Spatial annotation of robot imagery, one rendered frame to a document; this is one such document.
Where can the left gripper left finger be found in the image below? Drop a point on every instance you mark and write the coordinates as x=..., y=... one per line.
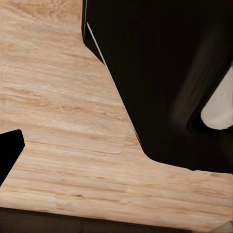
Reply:
x=11, y=146

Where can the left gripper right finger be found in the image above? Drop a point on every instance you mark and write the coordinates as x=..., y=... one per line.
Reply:
x=225, y=143

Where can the cabinet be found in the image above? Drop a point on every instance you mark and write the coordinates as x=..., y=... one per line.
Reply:
x=21, y=221

